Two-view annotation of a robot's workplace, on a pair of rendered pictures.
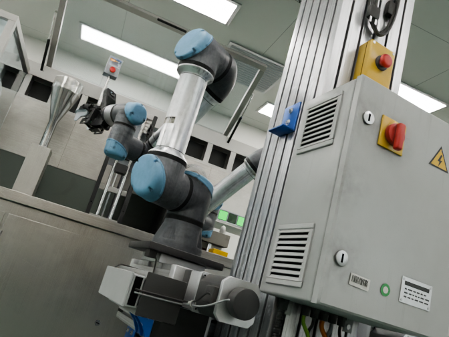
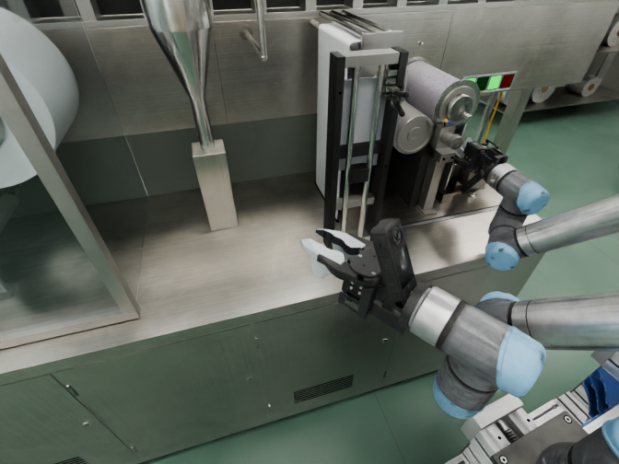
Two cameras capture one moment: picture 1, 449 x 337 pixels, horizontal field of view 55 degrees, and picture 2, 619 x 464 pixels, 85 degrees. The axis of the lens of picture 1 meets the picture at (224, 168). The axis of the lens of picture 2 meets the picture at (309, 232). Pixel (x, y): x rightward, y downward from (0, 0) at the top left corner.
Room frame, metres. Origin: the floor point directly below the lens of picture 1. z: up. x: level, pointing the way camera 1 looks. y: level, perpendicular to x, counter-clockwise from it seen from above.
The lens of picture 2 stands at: (1.15, 0.60, 1.62)
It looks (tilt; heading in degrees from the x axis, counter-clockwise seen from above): 41 degrees down; 359
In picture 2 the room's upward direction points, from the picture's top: straight up
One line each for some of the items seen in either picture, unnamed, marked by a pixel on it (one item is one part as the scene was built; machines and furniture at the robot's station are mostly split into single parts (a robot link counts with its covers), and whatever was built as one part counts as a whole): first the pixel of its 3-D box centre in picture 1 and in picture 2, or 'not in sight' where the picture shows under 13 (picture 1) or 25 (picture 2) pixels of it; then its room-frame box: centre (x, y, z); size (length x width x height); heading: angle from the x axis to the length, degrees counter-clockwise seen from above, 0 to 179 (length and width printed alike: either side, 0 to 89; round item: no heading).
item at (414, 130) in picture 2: not in sight; (395, 119); (2.21, 0.29, 1.17); 0.26 x 0.12 x 0.12; 15
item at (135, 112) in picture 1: (129, 114); (488, 348); (1.37, 0.36, 1.21); 0.11 x 0.08 x 0.09; 48
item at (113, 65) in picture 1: (113, 67); not in sight; (2.00, 0.68, 1.66); 0.07 x 0.07 x 0.10; 22
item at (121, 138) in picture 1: (123, 143); (469, 373); (1.39, 0.34, 1.12); 0.11 x 0.08 x 0.11; 138
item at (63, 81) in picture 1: (67, 87); (178, 10); (2.04, 0.86, 1.50); 0.14 x 0.14 x 0.06
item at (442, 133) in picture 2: not in sight; (437, 173); (2.07, 0.16, 1.05); 0.06 x 0.05 x 0.31; 15
